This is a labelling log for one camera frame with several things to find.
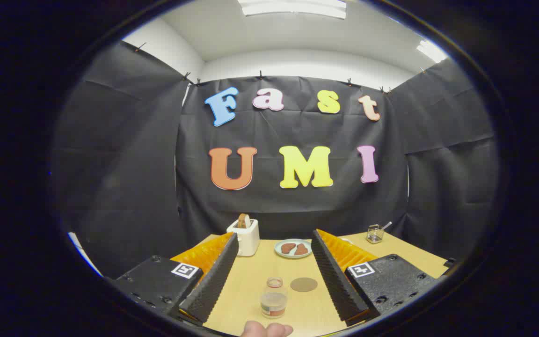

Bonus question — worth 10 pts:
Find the round pale green plate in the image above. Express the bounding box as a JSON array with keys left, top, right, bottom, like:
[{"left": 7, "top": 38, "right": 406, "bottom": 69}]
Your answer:
[{"left": 274, "top": 239, "right": 313, "bottom": 259}]

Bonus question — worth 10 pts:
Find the metal wire utensil holder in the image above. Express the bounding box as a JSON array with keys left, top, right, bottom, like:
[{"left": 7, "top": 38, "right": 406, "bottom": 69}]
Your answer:
[{"left": 366, "top": 224, "right": 385, "bottom": 244}]

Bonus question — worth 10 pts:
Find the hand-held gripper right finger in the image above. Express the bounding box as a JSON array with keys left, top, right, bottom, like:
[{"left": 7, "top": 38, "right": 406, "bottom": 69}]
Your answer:
[{"left": 311, "top": 228, "right": 438, "bottom": 327}]

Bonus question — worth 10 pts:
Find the clear plastic juice bottle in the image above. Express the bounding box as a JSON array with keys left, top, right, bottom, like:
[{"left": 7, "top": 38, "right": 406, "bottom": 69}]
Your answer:
[{"left": 260, "top": 277, "right": 289, "bottom": 320}]

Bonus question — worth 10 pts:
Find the ceiling light panel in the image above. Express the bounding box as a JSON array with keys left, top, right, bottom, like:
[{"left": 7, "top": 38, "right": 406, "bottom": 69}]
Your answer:
[
  {"left": 238, "top": 0, "right": 347, "bottom": 19},
  {"left": 417, "top": 40, "right": 448, "bottom": 64}
]

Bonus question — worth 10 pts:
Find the white toaster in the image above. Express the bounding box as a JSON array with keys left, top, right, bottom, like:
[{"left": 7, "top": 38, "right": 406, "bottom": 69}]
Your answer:
[{"left": 226, "top": 219, "right": 260, "bottom": 257}]

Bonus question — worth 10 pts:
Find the round brown coaster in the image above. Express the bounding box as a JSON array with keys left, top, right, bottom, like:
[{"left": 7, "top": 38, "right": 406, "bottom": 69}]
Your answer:
[{"left": 290, "top": 277, "right": 319, "bottom": 293}]

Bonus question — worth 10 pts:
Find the wooden table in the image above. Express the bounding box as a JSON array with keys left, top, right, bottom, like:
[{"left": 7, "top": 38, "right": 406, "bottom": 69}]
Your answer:
[{"left": 171, "top": 232, "right": 450, "bottom": 337}]

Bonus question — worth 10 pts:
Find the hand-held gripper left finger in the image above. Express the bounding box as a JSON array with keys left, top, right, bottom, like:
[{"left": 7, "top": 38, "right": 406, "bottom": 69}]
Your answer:
[{"left": 106, "top": 232, "right": 240, "bottom": 326}]

